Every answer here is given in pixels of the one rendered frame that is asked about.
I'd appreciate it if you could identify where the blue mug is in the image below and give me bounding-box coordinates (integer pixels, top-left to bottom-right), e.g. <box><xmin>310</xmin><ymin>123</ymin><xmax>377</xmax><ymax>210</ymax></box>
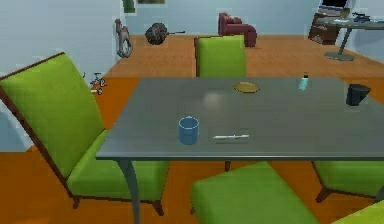
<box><xmin>178</xmin><ymin>116</ymin><xmax>201</xmax><ymax>146</ymax></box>

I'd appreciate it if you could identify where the dark red armchair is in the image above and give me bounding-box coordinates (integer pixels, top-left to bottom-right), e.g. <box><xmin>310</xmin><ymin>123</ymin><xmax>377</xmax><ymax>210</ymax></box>
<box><xmin>217</xmin><ymin>12</ymin><xmax>258</xmax><ymax>48</ymax></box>

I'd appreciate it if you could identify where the small toy bicycle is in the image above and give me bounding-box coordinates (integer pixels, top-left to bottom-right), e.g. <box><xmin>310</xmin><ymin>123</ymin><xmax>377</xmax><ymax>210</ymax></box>
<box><xmin>82</xmin><ymin>71</ymin><xmax>108</xmax><ymax>96</ymax></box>

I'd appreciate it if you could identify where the brown shelf unit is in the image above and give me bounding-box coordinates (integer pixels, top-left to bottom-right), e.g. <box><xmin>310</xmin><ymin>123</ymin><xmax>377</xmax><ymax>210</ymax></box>
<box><xmin>307</xmin><ymin>12</ymin><xmax>344</xmax><ymax>46</ymax></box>

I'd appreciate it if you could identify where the grey animal statue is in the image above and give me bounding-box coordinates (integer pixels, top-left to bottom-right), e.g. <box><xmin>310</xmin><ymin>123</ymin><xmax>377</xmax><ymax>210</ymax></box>
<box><xmin>114</xmin><ymin>18</ymin><xmax>134</xmax><ymax>59</ymax></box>

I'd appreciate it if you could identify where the grey round pedestal table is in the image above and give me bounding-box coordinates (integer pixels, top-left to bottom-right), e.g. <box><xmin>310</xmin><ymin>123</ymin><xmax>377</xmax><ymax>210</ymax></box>
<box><xmin>315</xmin><ymin>16</ymin><xmax>384</xmax><ymax>62</ymax></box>

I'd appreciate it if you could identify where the grey dining table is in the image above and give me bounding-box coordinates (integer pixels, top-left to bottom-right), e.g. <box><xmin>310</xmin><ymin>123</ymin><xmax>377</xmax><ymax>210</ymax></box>
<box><xmin>95</xmin><ymin>77</ymin><xmax>384</xmax><ymax>224</ymax></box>

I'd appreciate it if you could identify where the dark television set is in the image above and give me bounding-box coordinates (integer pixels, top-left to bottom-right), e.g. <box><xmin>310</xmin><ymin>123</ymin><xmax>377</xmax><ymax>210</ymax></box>
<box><xmin>319</xmin><ymin>0</ymin><xmax>352</xmax><ymax>10</ymax></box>

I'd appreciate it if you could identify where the black cup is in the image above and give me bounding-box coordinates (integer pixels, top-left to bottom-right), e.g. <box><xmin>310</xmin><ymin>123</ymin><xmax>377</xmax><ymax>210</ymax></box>
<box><xmin>345</xmin><ymin>83</ymin><xmax>372</xmax><ymax>107</ymax></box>

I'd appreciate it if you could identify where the white pen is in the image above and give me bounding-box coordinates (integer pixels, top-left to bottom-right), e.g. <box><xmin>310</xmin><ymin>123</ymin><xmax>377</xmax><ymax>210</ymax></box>
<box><xmin>212</xmin><ymin>134</ymin><xmax>250</xmax><ymax>141</ymax></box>

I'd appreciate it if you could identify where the light blue bottle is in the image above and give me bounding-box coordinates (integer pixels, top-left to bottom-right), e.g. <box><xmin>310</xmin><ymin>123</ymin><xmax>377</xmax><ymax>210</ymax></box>
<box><xmin>298</xmin><ymin>72</ymin><xmax>311</xmax><ymax>92</ymax></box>

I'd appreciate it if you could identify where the green framed picture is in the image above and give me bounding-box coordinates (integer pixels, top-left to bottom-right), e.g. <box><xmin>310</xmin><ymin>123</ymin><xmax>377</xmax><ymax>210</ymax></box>
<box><xmin>121</xmin><ymin>0</ymin><xmax>137</xmax><ymax>14</ymax></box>

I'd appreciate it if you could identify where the green upholstered chair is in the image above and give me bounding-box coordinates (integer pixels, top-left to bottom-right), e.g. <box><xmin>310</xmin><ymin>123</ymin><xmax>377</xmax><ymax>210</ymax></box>
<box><xmin>189</xmin><ymin>161</ymin><xmax>321</xmax><ymax>224</ymax></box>
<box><xmin>194</xmin><ymin>34</ymin><xmax>247</xmax><ymax>79</ymax></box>
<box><xmin>0</xmin><ymin>51</ymin><xmax>171</xmax><ymax>217</ymax></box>
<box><xmin>311</xmin><ymin>160</ymin><xmax>384</xmax><ymax>204</ymax></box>

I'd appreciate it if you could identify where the tan flat plate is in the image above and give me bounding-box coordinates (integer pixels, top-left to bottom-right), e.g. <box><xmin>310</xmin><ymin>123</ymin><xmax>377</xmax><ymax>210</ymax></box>
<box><xmin>232</xmin><ymin>81</ymin><xmax>261</xmax><ymax>94</ymax></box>

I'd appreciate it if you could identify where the dark round ball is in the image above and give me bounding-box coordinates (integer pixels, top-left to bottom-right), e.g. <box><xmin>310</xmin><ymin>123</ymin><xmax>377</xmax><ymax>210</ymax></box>
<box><xmin>144</xmin><ymin>22</ymin><xmax>169</xmax><ymax>46</ymax></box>

